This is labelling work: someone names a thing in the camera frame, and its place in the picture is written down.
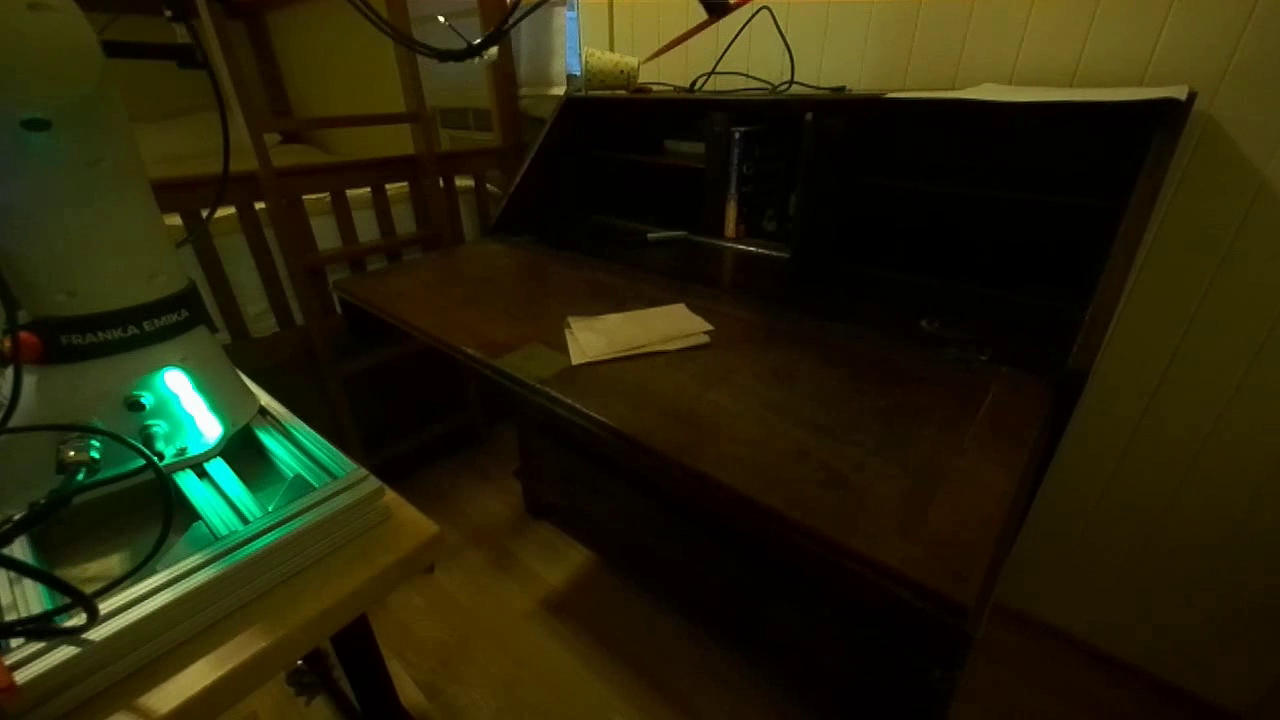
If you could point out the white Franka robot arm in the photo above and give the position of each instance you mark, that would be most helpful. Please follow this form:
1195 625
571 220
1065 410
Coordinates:
82 200

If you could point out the wooden ladder frame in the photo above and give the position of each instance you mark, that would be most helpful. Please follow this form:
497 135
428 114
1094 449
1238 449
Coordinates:
262 135

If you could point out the white paper sheet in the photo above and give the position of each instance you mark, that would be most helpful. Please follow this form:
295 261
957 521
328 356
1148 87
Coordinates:
1041 92

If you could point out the light wooden robot table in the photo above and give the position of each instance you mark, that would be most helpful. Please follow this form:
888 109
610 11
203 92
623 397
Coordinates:
334 587

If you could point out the wooden chair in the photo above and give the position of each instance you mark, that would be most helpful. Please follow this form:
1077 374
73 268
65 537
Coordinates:
304 174

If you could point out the folded beige cloth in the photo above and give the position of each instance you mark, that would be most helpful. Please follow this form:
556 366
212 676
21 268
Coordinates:
632 334

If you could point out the dark wooden secretary desk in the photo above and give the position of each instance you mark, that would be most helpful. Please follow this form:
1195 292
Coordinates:
800 414

